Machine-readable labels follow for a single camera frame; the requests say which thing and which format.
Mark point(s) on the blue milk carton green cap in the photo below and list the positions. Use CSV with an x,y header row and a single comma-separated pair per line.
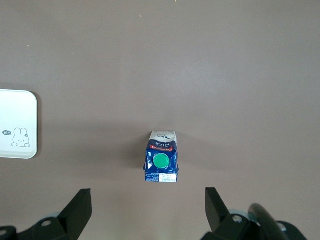
x,y
160,161

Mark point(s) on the white rabbit print tray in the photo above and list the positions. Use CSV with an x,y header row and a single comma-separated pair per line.
x,y
17,117

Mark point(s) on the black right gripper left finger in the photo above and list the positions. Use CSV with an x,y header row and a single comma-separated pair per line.
x,y
75,212

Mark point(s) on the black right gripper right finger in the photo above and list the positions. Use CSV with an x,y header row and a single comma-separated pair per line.
x,y
217,212

